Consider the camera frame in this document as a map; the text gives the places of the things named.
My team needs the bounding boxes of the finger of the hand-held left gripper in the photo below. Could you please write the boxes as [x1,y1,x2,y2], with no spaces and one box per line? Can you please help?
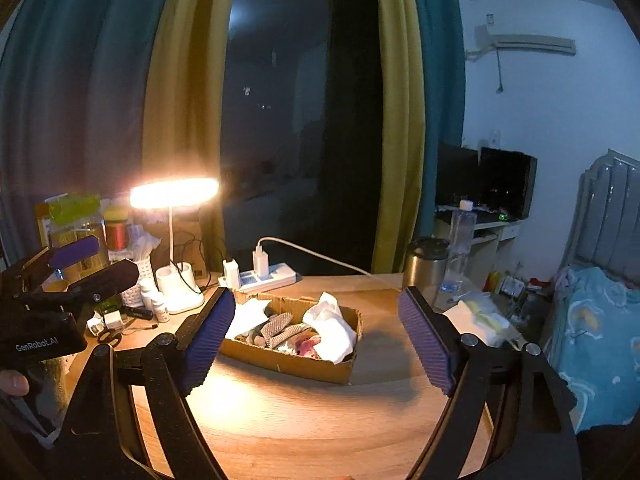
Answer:
[15,259,140,311]
[0,236,101,296]

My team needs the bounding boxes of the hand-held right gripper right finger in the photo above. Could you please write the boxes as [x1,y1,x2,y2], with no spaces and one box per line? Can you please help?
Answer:
[397,286,583,480]

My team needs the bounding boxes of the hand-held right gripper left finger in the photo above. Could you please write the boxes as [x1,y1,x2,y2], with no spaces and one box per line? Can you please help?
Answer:
[64,287,237,480]

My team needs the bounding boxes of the black dotted work glove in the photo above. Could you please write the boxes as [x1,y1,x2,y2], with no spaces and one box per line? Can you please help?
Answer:
[245,311,314,349]

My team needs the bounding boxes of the brown cardboard box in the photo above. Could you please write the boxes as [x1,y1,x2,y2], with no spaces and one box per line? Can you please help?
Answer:
[219,291,364,386]

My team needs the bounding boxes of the white tissue cloth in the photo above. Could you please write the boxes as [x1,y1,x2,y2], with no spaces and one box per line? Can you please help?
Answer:
[301,291,359,366]

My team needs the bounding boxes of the pink patterned cloth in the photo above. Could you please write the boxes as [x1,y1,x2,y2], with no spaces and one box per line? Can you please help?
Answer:
[294,336,325,359]

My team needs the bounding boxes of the person's left hand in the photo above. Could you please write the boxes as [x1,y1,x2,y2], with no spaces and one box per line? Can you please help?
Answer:
[0,368,31,397]

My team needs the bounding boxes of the white perforated basket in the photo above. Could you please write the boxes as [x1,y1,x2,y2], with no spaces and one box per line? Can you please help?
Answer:
[119,255,154,309]

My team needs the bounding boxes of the crumpled white bag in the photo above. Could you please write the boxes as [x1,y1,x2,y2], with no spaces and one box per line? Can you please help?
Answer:
[129,229,162,262]

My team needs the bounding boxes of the jar with yellow lid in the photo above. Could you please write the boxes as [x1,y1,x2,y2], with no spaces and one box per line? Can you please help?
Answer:
[104,205,132,252]

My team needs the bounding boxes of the yellow tissue pack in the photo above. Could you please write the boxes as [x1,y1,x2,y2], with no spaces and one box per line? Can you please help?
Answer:
[441,291,512,349]

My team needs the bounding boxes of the white desk lamp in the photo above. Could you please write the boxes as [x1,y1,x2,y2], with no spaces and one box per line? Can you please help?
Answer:
[129,176,220,316]

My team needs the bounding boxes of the black scissors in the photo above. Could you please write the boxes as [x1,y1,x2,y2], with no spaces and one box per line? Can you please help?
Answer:
[91,326,124,349]

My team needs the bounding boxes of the small white charger plug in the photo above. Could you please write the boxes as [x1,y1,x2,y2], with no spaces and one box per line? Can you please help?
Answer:
[222,258,242,289]

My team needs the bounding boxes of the stainless steel tumbler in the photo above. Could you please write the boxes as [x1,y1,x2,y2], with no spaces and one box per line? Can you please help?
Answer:
[401,236,451,307]

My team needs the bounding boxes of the white power strip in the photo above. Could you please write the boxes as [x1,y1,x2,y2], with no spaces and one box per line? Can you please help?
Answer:
[238,266,298,293]

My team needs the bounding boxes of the brown cardboard carton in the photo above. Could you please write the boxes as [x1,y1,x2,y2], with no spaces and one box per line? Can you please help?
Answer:
[145,206,207,282]

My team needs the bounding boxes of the clear plastic water bottle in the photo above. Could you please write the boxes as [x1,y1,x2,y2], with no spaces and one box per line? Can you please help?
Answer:
[439,199,476,294]

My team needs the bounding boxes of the white monitor desk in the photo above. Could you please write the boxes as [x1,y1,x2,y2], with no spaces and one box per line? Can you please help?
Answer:
[433,206,522,267]

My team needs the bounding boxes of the black monitor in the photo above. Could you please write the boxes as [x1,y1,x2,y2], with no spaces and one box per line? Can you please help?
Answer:
[436,141,482,209]
[478,145,539,222]

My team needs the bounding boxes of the blue printed blanket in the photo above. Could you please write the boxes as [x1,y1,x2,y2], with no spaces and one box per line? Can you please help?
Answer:
[544,264,640,437]

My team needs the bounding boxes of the yellow curtain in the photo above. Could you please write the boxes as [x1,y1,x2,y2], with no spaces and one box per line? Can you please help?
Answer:
[141,0,242,273]
[371,0,427,277]

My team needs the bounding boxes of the white air conditioner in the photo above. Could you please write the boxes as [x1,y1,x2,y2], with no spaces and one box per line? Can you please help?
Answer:
[471,24,577,57]

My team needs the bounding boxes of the black lamp cable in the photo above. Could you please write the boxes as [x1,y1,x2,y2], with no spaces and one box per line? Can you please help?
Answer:
[171,231,222,295]

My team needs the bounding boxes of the white charging cable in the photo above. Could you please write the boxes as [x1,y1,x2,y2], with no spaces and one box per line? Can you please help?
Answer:
[255,236,403,282]

